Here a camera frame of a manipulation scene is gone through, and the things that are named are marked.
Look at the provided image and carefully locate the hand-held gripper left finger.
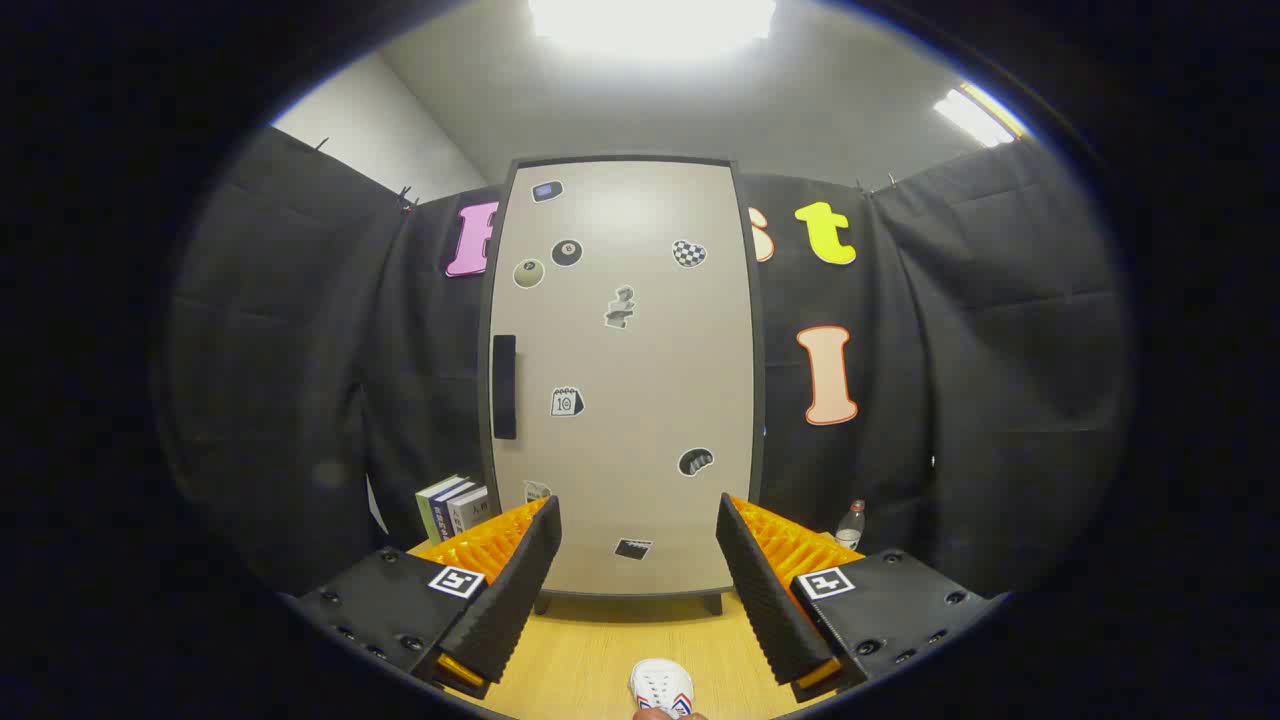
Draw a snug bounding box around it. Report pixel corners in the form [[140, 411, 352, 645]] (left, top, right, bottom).
[[285, 495, 563, 701]]

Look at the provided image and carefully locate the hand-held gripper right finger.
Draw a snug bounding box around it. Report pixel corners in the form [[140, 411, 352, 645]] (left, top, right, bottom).
[[715, 492, 1006, 704]]

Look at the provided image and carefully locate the white shoe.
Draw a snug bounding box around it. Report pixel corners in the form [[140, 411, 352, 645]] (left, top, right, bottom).
[[630, 659, 695, 719]]

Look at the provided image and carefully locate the dark grey shoe cabinet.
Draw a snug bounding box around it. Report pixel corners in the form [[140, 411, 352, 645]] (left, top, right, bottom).
[[478, 155, 771, 616]]

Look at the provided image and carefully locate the beige shoe cabinet door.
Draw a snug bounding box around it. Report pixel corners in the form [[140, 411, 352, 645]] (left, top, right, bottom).
[[487, 160, 766, 596]]

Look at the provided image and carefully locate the blue book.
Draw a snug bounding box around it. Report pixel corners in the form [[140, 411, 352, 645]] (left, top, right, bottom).
[[430, 482, 479, 541]]

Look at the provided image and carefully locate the green book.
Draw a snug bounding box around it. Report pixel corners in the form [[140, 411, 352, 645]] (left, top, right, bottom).
[[416, 475, 466, 544]]

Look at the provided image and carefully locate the black backdrop cloth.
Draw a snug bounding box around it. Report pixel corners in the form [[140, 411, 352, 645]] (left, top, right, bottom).
[[160, 125, 1136, 601]]

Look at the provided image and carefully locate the ceiling light panel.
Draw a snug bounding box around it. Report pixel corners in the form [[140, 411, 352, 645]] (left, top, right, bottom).
[[528, 0, 778, 56], [933, 83, 1031, 149]]

